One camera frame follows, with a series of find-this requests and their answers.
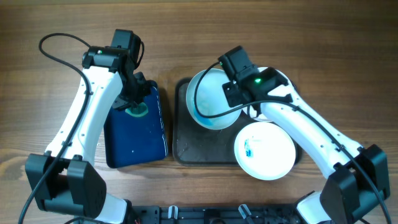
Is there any green yellow sponge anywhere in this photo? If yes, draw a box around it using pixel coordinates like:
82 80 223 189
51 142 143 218
125 102 149 118

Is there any white plate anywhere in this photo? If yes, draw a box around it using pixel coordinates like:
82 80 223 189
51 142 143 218
242 67 285 122
234 122 296 180

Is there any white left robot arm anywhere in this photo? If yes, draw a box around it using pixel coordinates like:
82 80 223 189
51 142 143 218
25 29 151 223

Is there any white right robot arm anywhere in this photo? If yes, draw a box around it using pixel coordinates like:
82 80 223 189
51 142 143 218
218 46 392 223

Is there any blue water tray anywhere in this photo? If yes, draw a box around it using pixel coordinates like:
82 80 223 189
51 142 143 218
104 80 168 169

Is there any dark brown serving tray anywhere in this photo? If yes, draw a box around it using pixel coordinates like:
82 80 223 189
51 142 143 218
172 77 303 166

